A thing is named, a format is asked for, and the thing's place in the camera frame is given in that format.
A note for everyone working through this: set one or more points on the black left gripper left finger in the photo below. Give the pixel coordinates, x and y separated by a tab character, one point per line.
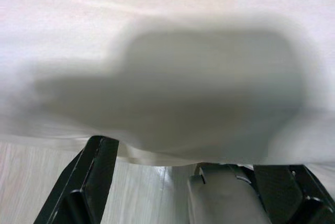
78	187

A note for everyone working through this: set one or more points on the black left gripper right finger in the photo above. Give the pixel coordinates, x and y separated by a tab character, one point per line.
295	197

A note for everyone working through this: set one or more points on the cream bed sheet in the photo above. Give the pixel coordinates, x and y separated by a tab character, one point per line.
167	12

